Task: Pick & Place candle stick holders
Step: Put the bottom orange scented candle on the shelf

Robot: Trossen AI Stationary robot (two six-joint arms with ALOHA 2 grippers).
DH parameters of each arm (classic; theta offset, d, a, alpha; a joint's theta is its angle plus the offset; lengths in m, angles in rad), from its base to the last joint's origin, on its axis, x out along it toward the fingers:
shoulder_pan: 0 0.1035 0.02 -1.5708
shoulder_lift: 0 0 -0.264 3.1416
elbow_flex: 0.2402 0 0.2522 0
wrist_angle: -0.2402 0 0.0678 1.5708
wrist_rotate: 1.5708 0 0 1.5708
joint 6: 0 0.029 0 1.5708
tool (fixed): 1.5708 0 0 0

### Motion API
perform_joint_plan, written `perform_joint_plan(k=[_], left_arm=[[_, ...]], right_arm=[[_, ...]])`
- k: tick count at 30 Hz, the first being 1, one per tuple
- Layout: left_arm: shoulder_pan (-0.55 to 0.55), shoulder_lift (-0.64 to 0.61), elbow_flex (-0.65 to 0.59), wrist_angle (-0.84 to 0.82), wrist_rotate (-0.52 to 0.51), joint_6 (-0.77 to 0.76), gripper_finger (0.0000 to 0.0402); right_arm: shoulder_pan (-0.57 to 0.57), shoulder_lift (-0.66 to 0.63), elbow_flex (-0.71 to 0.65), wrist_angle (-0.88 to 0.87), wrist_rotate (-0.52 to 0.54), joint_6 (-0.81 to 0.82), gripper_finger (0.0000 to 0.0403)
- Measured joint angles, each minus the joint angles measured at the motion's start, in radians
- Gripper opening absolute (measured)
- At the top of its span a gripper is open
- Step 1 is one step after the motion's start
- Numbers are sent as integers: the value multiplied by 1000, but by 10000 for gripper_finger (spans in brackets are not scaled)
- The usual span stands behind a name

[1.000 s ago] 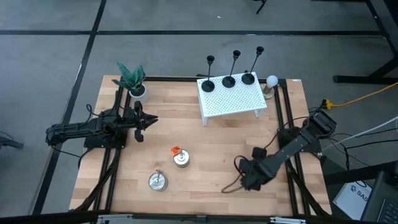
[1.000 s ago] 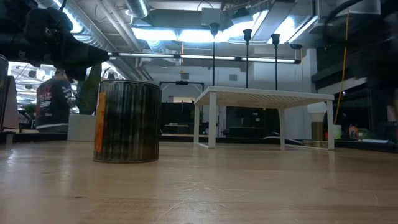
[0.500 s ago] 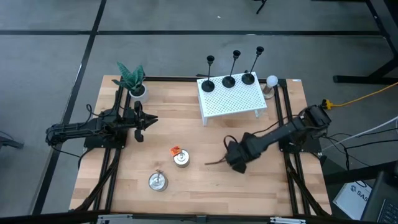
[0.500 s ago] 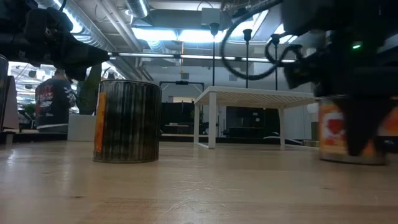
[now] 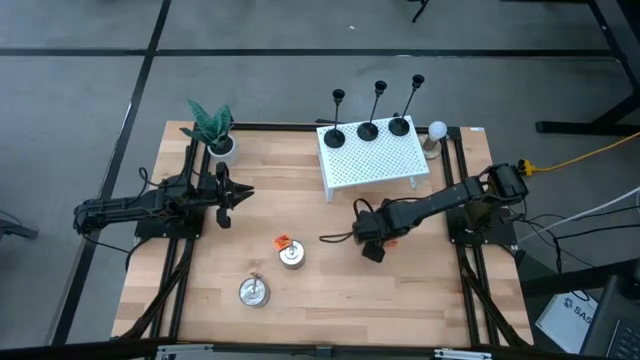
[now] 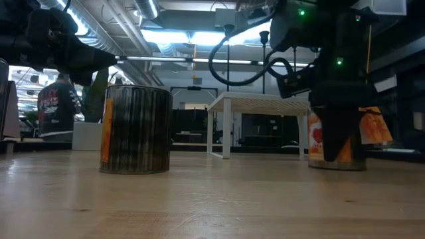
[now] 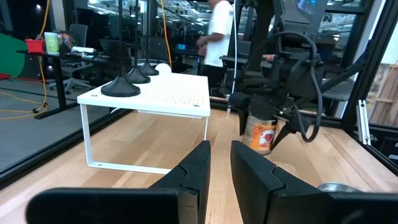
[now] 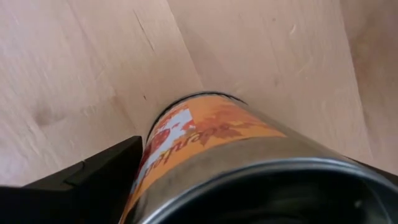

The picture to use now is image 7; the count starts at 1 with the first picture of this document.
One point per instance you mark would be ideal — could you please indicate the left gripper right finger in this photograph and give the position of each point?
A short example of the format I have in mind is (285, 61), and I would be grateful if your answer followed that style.
(258, 186)

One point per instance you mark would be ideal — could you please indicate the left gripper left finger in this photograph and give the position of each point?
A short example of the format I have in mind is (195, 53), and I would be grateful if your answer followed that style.
(186, 186)

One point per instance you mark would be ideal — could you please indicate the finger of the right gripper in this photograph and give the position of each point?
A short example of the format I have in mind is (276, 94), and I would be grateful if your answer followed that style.
(243, 121)
(295, 127)

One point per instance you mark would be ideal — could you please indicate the tin can orange heart label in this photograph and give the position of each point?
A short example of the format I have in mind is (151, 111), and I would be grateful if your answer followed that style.
(259, 137)

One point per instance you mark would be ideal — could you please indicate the tin can torn orange label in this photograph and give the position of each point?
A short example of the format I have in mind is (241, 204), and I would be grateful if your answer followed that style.
(337, 187)

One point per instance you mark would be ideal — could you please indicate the white perforated metal shelf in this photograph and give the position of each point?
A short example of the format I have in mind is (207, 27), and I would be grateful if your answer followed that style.
(174, 93)

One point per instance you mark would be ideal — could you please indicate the black candlestick holder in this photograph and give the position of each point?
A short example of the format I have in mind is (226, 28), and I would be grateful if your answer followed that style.
(136, 77)
(120, 88)
(149, 70)

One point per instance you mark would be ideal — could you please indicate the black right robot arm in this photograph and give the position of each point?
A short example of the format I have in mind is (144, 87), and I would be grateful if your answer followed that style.
(295, 18)

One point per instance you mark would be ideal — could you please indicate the person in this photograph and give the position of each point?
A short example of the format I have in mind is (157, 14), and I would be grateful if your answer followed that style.
(220, 31)

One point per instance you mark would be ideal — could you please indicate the wooden crate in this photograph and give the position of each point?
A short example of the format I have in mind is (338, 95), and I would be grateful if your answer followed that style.
(385, 96)

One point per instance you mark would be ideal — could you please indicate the white ball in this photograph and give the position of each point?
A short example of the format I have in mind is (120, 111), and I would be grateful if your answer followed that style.
(163, 68)

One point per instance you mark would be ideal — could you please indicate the black desk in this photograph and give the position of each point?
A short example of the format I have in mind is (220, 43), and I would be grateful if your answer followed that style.
(59, 81)

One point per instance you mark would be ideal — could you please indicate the grey office chair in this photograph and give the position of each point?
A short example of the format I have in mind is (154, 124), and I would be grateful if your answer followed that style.
(77, 34)

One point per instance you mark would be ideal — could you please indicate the pale green container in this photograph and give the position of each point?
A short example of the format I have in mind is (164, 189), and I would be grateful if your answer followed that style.
(51, 43)

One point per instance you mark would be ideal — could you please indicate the red box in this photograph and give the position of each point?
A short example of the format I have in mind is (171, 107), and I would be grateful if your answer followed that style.
(35, 46)

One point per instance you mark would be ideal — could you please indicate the green round panel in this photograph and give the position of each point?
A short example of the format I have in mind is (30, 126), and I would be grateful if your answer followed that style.
(11, 56)

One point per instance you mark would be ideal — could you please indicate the silver metal bracket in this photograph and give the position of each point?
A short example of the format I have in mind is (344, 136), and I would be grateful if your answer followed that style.
(363, 121)

